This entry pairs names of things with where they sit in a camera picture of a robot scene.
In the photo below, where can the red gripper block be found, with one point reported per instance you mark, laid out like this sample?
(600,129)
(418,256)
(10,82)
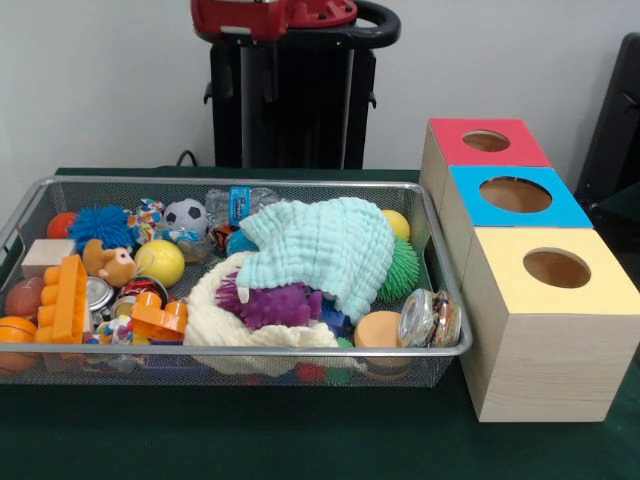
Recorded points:
(240,17)

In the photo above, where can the crushed clear plastic bottle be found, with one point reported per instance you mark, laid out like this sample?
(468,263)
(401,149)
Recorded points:
(240,202)

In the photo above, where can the mint green waffle cloth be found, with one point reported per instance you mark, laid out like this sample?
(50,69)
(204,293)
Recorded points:
(320,245)

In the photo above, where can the green spiky rubber ball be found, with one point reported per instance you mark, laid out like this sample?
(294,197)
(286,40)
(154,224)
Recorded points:
(402,275)

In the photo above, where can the wooden box with three holes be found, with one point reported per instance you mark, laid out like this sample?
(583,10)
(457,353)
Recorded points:
(550,360)

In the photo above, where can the small black white soccer ball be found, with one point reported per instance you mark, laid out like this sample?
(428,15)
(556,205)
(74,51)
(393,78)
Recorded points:
(185,216)

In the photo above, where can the yellow smiley face ball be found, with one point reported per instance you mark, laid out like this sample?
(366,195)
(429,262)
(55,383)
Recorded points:
(160,262)

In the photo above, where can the blue spiky rubber ball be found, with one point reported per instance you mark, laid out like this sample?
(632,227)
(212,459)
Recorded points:
(100,225)

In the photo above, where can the purple spiky monster toy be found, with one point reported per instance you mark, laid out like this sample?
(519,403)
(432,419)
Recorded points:
(280,307)

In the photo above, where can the brown plush monkey toy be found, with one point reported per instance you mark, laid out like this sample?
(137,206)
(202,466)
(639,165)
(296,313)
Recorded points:
(112,265)

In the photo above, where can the cream knitted cloth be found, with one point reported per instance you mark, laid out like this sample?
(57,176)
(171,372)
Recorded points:
(210,320)

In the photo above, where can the long orange building block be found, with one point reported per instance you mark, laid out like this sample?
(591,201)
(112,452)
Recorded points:
(62,305)

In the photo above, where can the dark green table cloth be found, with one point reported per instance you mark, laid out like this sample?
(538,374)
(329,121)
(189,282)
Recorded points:
(250,435)

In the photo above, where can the black upright panel on stand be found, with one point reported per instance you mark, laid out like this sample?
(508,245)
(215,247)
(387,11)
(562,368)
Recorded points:
(620,125)

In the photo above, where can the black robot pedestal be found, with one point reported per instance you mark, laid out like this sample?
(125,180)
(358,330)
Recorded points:
(320,125)

